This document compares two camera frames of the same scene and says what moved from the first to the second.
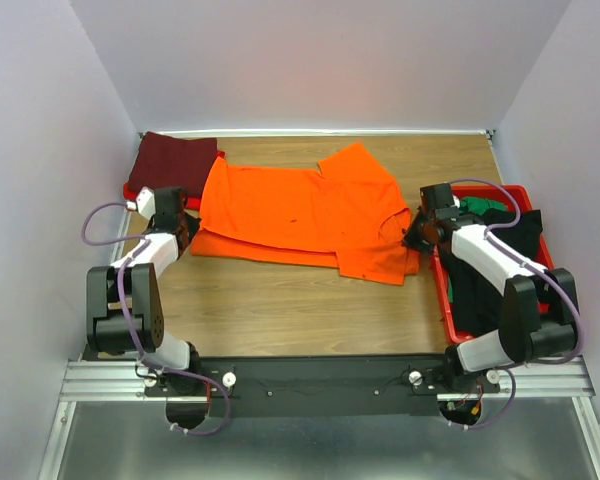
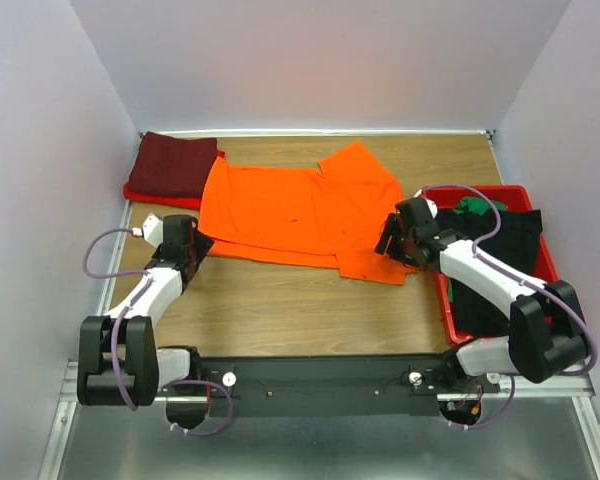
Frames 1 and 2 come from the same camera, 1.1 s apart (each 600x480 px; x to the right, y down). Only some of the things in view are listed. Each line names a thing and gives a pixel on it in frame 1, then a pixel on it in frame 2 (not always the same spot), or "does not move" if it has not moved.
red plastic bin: [437, 261] does not move
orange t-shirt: [350, 216] does not move
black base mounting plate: [326, 386] does not move
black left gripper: [194, 224] to [202, 245]
